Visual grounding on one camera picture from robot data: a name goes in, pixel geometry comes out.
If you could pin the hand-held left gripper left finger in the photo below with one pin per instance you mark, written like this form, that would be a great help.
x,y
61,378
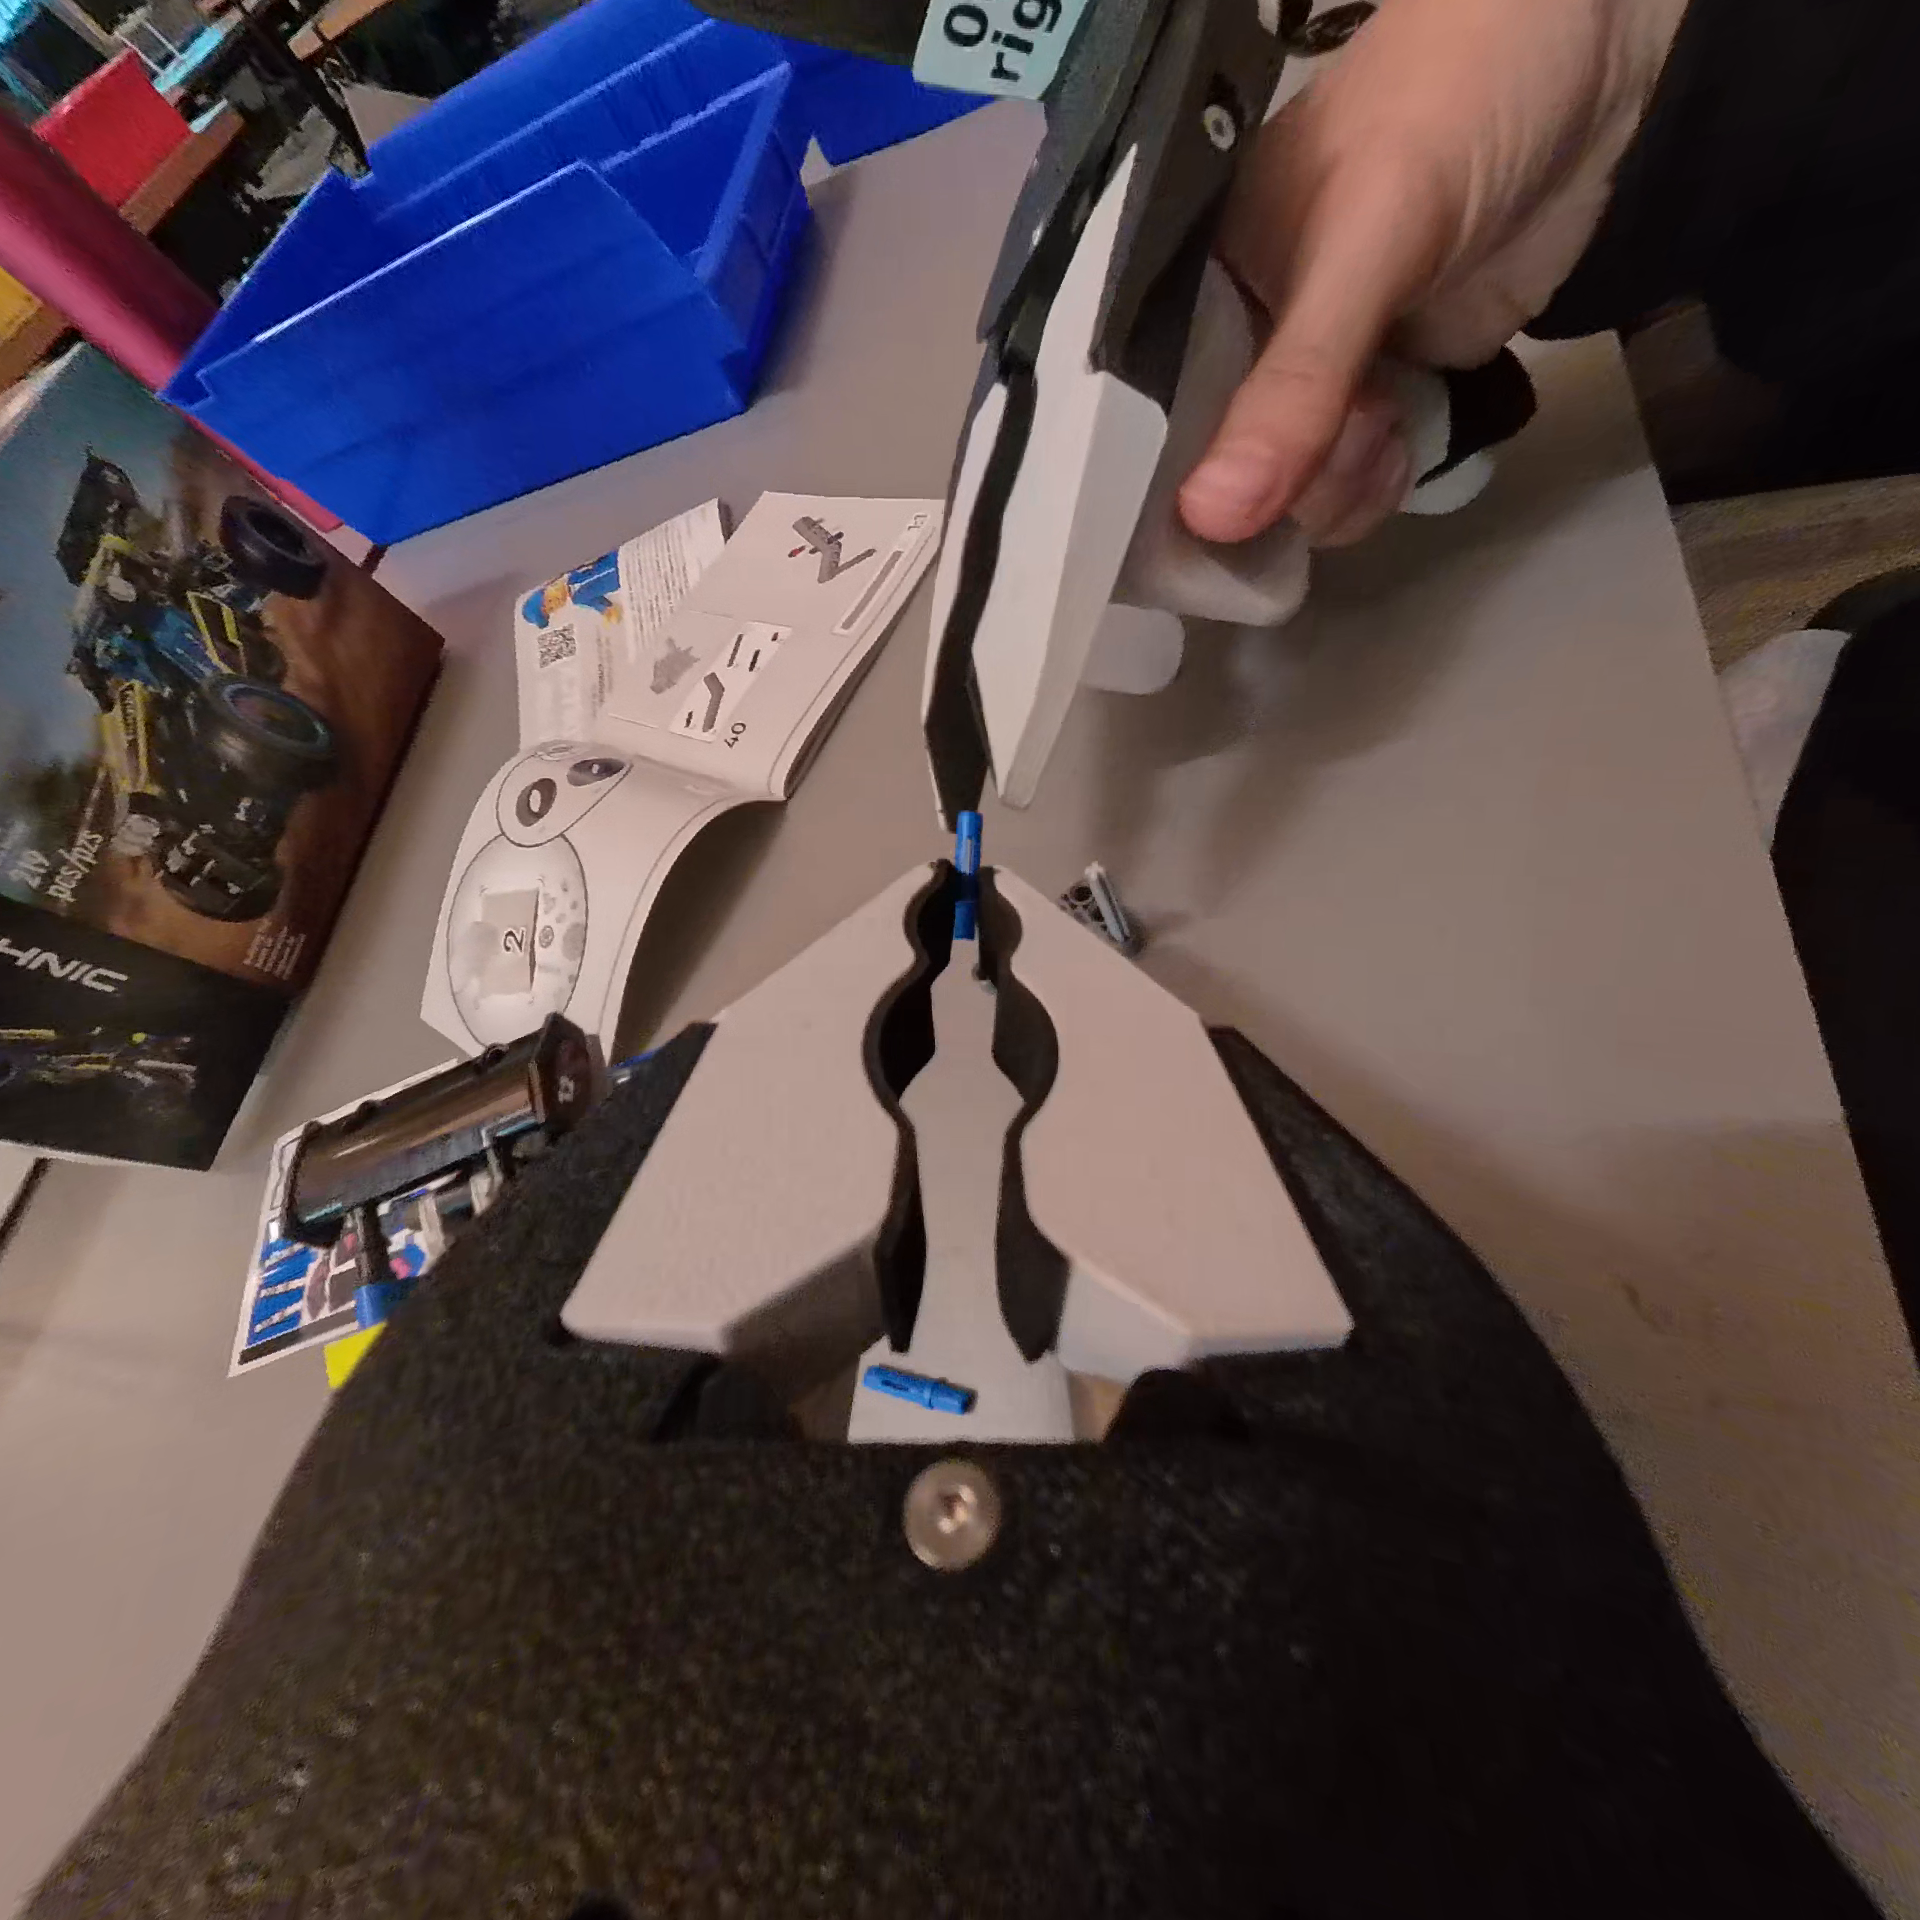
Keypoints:
x,y
753,1204

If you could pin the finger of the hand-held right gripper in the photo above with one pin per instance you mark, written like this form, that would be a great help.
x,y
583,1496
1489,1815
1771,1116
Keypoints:
x,y
1075,527
966,596

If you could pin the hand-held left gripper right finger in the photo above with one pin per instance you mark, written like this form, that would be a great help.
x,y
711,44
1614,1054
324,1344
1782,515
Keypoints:
x,y
1189,1204

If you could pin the blue lego pin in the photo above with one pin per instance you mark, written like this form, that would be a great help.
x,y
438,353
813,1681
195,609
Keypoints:
x,y
913,1389
967,879

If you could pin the grey bent lego beam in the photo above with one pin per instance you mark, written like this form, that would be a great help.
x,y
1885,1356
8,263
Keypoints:
x,y
1101,908

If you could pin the person's right forearm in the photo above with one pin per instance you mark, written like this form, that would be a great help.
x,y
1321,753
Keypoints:
x,y
1771,180

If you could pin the lego instruction booklet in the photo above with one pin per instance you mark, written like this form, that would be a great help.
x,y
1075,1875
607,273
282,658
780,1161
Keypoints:
x,y
753,634

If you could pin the partly built lego model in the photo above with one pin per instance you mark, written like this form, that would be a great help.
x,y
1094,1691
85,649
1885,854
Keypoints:
x,y
426,1112

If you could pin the lego sticker sheet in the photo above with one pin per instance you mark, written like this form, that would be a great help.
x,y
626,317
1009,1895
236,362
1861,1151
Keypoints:
x,y
273,1310

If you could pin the lego set box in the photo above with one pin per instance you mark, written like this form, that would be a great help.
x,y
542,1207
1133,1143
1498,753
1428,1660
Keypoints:
x,y
180,753

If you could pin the person's right hand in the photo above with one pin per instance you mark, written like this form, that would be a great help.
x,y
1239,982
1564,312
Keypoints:
x,y
1440,189

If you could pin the small blue plastic bin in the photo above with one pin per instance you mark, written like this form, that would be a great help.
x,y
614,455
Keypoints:
x,y
884,105

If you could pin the large blue plastic bin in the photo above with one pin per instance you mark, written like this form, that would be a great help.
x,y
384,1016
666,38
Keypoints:
x,y
451,333

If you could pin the person's black clothing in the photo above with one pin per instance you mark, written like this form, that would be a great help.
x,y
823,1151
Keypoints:
x,y
1861,899

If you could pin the maroon cylinder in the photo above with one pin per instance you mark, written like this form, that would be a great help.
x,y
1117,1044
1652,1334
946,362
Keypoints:
x,y
85,241

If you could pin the red plastic bin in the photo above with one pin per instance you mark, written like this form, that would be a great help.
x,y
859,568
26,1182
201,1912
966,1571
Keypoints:
x,y
116,119

